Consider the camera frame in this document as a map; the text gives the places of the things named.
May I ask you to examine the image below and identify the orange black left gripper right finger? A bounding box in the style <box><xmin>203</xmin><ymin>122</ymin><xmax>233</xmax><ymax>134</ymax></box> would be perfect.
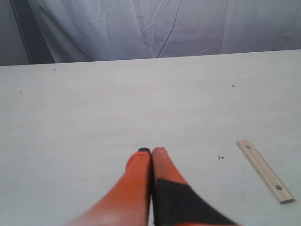
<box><xmin>152</xmin><ymin>147</ymin><xmax>237</xmax><ymax>226</ymax></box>

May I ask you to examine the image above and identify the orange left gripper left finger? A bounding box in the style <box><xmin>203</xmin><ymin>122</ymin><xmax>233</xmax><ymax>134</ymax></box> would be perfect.
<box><xmin>68</xmin><ymin>148</ymin><xmax>151</xmax><ymax>226</ymax></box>

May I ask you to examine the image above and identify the wood strip with two magnets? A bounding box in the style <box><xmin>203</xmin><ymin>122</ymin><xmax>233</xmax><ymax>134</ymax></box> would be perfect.
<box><xmin>237</xmin><ymin>139</ymin><xmax>295</xmax><ymax>204</ymax></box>

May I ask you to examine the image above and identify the white backdrop cloth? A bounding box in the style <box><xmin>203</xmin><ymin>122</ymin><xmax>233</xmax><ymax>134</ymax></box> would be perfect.
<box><xmin>0</xmin><ymin>0</ymin><xmax>301</xmax><ymax>66</ymax></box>

